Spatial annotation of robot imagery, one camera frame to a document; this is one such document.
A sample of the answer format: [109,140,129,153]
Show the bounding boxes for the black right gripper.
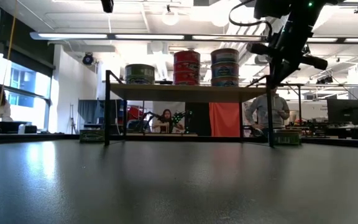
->
[246,30,328,88]

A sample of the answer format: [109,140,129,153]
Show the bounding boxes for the blue label can gold lid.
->
[210,48,239,65]

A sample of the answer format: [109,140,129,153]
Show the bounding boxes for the red label seafood can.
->
[173,61,201,73]
[174,80,201,86]
[173,72,201,82]
[173,49,201,63]

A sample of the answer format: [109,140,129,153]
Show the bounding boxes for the wooden shelf black legs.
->
[104,70,276,149]

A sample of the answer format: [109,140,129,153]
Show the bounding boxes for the black ceiling spotlight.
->
[315,75,334,85]

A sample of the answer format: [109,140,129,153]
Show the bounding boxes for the overhead LED light bar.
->
[29,30,358,44]

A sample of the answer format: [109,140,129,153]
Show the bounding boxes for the black round ceiling speaker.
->
[81,52,95,66]

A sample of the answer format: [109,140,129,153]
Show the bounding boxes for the green label can gold lid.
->
[79,129,106,144]
[273,129,303,146]

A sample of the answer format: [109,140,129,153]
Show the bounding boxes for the white globe ceiling lamp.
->
[162,9,180,26]

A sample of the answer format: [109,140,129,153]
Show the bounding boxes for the orange fabric panel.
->
[209,102,242,138]

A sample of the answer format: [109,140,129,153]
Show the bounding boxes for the black background monitor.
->
[327,98,358,126]

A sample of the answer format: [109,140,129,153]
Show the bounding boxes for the cluttered background workbench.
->
[286,123,358,140]

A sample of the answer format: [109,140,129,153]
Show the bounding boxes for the black panel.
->
[184,101,211,137]

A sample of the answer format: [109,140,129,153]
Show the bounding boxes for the dark blue curtain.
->
[78,99,107,126]

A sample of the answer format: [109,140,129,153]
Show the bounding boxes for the red fabric item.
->
[127,106,145,121]

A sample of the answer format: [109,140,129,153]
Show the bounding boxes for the large window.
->
[0,52,53,133]

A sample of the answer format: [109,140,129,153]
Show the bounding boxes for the white fabric panel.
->
[152,101,186,133]

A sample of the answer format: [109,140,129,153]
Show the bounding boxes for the black table mat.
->
[0,139,358,224]

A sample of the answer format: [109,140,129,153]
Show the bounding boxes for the silver ventilation duct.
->
[239,30,275,67]

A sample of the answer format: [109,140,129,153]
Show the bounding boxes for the black background rig frame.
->
[275,82,358,139]

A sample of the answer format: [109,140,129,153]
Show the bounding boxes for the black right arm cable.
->
[228,0,275,40]

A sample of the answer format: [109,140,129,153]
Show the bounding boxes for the yellow cable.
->
[0,0,18,125]

